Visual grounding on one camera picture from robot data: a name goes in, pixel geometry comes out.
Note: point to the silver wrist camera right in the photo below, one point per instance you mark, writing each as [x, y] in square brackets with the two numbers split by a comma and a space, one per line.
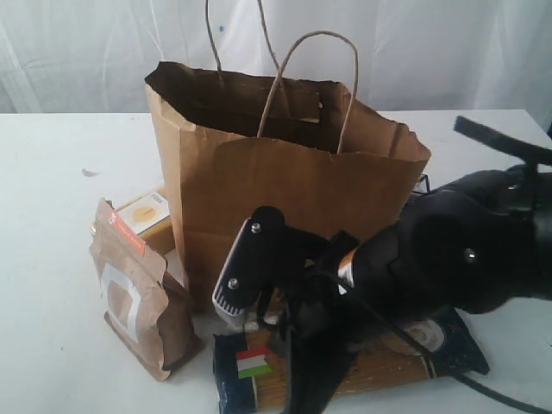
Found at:
[237, 287]

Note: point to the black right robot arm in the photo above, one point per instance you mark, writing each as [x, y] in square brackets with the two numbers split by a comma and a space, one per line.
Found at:
[472, 244]

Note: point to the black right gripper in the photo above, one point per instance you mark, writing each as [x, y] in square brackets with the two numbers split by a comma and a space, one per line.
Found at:
[328, 293]

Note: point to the brown kraft pouch white label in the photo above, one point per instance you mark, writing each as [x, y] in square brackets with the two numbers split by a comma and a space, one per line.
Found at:
[148, 309]

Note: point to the blister pack of white pills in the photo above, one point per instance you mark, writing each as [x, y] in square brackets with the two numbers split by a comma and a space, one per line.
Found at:
[269, 319]

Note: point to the brown paper shopping bag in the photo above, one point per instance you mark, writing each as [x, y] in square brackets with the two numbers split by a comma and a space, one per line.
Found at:
[230, 142]

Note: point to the spaghetti package dark blue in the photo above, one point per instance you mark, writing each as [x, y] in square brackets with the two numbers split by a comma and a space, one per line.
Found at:
[251, 377]

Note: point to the white backdrop sheet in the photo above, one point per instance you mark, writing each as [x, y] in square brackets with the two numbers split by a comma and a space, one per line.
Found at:
[93, 56]

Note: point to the blue white milk carton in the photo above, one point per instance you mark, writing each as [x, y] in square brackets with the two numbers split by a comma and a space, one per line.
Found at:
[421, 187]

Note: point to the yellow millet grain pack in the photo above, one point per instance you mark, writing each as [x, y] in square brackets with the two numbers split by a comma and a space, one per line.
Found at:
[141, 226]

